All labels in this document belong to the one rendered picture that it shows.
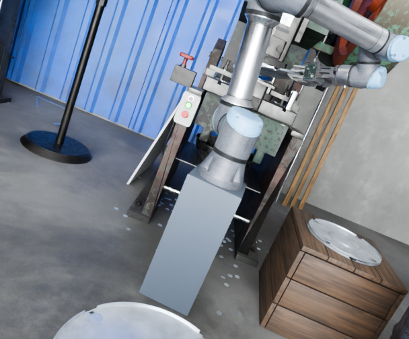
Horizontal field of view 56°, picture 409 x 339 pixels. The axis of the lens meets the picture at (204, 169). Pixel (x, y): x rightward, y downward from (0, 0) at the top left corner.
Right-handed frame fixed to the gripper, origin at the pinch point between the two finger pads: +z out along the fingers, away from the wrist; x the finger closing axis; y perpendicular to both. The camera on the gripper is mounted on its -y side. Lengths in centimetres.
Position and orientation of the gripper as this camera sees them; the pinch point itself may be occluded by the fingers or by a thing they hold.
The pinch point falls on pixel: (291, 73)
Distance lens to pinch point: 160.2
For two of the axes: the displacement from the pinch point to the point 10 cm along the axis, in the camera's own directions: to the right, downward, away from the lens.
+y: -6.2, -0.3, -7.8
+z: -7.6, -2.1, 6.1
